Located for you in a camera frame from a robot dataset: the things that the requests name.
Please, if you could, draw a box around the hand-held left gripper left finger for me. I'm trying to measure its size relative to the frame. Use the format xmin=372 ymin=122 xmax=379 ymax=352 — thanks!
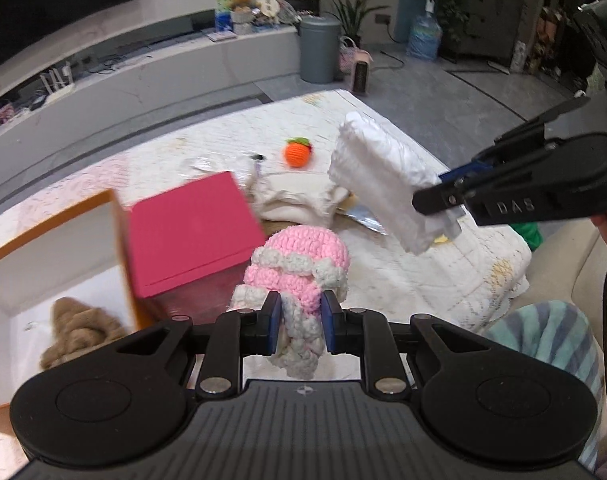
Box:
xmin=116 ymin=292 xmax=283 ymax=401

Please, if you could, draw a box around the green cloth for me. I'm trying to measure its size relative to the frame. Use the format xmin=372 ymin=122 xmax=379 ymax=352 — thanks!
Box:
xmin=513 ymin=220 xmax=547 ymax=251

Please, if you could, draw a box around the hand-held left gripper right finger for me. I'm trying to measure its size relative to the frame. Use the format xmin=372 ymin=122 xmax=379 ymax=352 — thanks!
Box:
xmin=321 ymin=292 xmax=489 ymax=401

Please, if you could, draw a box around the brown fluffy wool item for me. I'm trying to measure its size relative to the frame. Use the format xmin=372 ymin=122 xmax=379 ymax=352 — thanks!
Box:
xmin=38 ymin=297 xmax=129 ymax=371

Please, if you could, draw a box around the white low media console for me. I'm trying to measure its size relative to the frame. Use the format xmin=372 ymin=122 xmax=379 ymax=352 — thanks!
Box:
xmin=0 ymin=22 xmax=304 ymax=201

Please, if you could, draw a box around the white padded cloth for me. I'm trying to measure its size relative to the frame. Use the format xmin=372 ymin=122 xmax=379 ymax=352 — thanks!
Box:
xmin=327 ymin=111 xmax=467 ymax=255

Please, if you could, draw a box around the black television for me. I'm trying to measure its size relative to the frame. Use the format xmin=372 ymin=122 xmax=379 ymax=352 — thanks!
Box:
xmin=0 ymin=0 xmax=142 ymax=76

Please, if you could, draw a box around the long-leaved potted plant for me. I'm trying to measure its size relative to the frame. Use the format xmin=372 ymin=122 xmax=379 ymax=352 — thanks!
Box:
xmin=311 ymin=0 xmax=399 ymax=46

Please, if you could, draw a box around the green picture card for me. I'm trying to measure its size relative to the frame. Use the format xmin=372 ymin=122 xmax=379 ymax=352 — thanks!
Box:
xmin=215 ymin=0 xmax=279 ymax=31

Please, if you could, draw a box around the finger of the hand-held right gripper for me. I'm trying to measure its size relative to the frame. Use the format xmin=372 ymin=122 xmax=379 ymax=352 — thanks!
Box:
xmin=438 ymin=96 xmax=591 ymax=183
xmin=412 ymin=144 xmax=564 ymax=216

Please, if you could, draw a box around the pink space heater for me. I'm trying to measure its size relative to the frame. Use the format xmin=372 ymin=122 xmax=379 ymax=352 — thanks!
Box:
xmin=350 ymin=55 xmax=374 ymax=96

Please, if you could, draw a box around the pink box lid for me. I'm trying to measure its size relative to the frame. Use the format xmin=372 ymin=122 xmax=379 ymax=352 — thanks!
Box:
xmin=126 ymin=171 xmax=268 ymax=326

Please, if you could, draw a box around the beige sofa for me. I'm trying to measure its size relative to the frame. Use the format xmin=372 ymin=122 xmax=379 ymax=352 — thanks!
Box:
xmin=508 ymin=217 xmax=607 ymax=361

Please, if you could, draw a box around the grey trash bin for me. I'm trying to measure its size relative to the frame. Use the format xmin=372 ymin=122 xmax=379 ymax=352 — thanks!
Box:
xmin=298 ymin=15 xmax=341 ymax=84

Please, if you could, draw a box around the person's striped trouser leg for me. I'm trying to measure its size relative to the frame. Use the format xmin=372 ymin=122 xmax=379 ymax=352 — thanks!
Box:
xmin=483 ymin=300 xmax=604 ymax=473

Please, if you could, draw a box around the orange-rimmed storage box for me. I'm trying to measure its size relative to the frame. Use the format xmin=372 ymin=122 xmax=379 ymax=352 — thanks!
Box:
xmin=0 ymin=188 xmax=157 ymax=411

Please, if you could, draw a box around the dark display shelf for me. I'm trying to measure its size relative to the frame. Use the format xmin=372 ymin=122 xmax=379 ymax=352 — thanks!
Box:
xmin=528 ymin=0 xmax=599 ymax=91

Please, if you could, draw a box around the pink crochet hat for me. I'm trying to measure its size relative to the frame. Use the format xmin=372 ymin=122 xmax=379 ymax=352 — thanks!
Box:
xmin=228 ymin=226 xmax=351 ymax=381

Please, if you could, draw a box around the silver foil bag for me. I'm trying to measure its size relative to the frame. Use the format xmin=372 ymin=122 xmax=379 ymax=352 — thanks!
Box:
xmin=333 ymin=195 xmax=389 ymax=236

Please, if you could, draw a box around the grey drawer cabinet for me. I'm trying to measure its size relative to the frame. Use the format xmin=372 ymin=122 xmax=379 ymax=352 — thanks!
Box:
xmin=441 ymin=0 xmax=527 ymax=66

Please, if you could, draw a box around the white router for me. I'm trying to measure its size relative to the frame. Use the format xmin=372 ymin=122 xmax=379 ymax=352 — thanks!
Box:
xmin=38 ymin=61 xmax=77 ymax=96

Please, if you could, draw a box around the pink woven basket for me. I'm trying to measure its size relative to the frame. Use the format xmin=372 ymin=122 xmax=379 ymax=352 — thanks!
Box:
xmin=338 ymin=36 xmax=369 ymax=73

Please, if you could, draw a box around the blue water bottle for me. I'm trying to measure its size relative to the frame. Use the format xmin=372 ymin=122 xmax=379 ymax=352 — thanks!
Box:
xmin=406 ymin=2 xmax=443 ymax=59

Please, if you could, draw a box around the cream folded cloth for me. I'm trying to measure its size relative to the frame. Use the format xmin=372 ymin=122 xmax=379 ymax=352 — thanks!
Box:
xmin=254 ymin=170 xmax=351 ymax=228

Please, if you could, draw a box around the orange crochet fruit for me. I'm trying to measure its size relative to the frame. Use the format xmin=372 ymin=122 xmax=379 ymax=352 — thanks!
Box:
xmin=284 ymin=136 xmax=314 ymax=167

